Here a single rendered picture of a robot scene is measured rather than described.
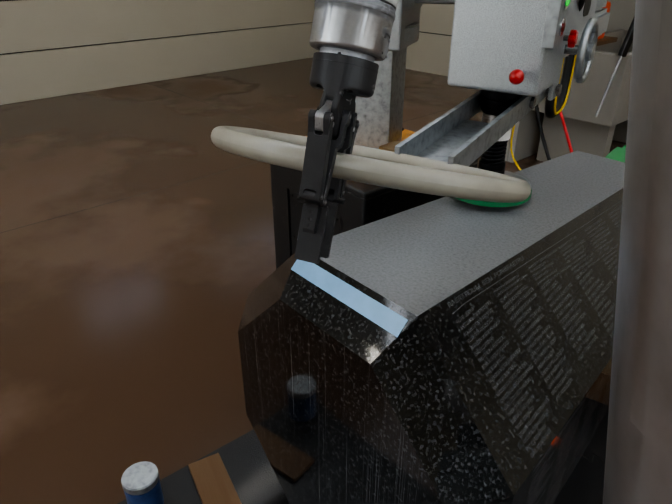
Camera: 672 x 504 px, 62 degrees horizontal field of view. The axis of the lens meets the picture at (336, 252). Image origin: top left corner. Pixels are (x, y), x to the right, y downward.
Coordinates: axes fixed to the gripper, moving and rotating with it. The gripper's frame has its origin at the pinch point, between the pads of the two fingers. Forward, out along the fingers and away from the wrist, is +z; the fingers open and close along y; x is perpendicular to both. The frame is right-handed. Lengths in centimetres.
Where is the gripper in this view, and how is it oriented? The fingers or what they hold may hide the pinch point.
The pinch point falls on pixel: (316, 231)
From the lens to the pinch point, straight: 67.6
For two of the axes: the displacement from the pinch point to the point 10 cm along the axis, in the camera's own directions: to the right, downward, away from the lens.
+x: -9.5, -2.2, 2.3
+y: 2.7, -1.6, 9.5
